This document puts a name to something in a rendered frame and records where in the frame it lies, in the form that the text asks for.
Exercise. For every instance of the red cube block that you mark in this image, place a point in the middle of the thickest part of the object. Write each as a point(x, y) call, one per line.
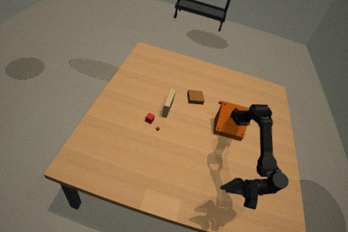
point(149, 118)

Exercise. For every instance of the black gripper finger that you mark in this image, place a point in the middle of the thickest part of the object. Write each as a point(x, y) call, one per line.
point(240, 189)
point(229, 184)

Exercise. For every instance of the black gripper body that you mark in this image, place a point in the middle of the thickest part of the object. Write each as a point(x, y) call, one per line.
point(254, 187)

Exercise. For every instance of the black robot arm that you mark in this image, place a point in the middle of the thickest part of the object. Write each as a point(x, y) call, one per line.
point(267, 164)

